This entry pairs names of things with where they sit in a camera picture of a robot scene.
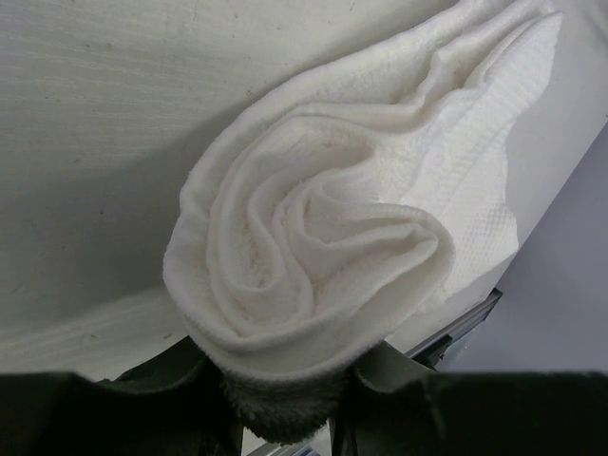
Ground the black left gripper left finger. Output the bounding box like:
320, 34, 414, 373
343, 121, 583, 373
98, 337, 242, 455

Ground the white towel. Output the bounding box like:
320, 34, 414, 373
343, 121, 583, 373
163, 1, 562, 444

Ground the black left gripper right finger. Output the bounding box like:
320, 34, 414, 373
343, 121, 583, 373
330, 343, 438, 455

